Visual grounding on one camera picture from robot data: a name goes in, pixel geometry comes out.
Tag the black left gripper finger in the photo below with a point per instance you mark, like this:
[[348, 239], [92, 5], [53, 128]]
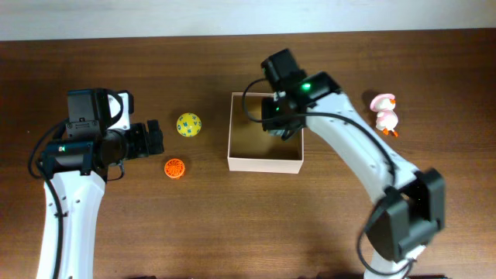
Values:
[[156, 148], [154, 131]]

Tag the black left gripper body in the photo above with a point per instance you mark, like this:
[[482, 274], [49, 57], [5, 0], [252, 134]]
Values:
[[136, 142]]

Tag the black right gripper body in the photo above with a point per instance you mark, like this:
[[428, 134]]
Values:
[[273, 115]]

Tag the white duck toy pink hat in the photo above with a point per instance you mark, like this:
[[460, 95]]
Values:
[[386, 118]]

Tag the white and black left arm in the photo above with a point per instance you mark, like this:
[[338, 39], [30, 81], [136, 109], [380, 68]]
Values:
[[74, 166]]

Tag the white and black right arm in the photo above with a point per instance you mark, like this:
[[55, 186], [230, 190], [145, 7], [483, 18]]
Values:
[[409, 205]]

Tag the orange round lattice toy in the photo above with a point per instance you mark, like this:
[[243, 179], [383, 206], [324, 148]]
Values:
[[174, 168]]

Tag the yellow ball with blue letters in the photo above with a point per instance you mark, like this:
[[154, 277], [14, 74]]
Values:
[[189, 124]]

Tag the white open cardboard box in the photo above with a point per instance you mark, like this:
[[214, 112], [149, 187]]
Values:
[[251, 149]]

